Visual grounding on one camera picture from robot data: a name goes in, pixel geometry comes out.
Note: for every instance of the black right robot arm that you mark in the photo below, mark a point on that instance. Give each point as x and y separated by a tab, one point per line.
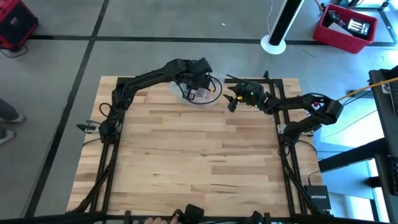
304	105

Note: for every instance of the black device with silver slots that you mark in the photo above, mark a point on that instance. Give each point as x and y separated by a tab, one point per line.
357	28

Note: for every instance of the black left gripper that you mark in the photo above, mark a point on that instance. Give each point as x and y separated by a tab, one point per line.
199	82

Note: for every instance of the black metal table frame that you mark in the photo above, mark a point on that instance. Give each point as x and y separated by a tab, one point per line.
140	214

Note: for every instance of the black post with white base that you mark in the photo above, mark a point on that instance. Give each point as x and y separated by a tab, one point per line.
281	28

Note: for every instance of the pink elastic bandage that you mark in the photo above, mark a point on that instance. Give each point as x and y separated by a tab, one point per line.
204	92

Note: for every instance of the grey mounting plate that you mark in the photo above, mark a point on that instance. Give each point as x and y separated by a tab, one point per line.
281	129

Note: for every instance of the small black device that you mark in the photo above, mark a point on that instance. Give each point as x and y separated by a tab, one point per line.
334	17

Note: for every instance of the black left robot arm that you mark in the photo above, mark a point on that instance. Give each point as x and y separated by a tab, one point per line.
140	81

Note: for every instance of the black Netgear network switch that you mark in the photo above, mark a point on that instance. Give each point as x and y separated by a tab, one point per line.
317	199

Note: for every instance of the red plastic crate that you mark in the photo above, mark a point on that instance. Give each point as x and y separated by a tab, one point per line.
339	42

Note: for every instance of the red and black toolbox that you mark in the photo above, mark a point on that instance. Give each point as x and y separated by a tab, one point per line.
17	21

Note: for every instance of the person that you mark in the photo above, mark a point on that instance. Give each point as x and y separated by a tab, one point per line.
9	119

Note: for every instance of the person's hand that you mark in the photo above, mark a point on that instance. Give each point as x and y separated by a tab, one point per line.
158	221

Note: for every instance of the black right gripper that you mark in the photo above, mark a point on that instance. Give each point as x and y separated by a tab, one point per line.
248	91

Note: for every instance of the black desk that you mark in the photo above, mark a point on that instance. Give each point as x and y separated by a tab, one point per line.
382	109

